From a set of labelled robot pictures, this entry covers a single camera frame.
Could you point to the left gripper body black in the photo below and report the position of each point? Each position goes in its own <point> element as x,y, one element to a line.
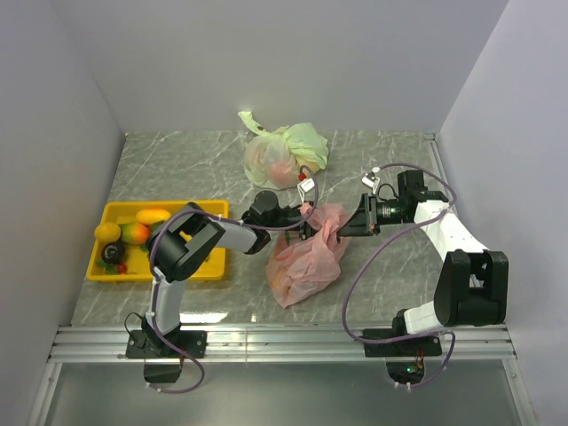
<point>290,217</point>

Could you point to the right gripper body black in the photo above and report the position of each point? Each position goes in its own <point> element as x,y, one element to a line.
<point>385,213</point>

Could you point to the pink plastic bag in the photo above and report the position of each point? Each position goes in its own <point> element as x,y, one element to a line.
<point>297,268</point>

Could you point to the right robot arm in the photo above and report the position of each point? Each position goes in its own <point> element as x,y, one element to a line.
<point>472,287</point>

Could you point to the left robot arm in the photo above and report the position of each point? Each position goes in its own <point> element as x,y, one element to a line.
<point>179,247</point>

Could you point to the green plastic bag with fruits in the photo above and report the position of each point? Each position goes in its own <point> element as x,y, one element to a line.
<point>272,159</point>

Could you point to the yellow mango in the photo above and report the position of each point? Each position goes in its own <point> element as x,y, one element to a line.
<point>152,216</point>

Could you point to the red green mango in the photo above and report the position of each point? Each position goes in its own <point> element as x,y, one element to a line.
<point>134,234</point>

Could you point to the dark mangosteen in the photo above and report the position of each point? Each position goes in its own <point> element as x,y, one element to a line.
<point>113,253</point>

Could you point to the yellow lemon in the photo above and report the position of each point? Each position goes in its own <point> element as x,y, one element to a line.
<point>108,232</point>

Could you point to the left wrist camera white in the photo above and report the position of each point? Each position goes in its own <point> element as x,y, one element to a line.
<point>305,185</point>

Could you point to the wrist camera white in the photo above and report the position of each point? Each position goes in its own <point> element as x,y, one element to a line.
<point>305,185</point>
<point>371,179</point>

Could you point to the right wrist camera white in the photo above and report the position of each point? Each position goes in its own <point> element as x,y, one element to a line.
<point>371,179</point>

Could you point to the right side aluminium rail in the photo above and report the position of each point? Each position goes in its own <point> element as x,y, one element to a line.
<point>437,166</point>

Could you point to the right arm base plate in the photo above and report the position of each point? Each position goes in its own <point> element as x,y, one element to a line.
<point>428,346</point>

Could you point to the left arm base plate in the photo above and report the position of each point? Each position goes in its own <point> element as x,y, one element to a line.
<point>143,346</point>

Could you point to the aluminium mounting rail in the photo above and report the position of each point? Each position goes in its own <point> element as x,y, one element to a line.
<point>272,343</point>

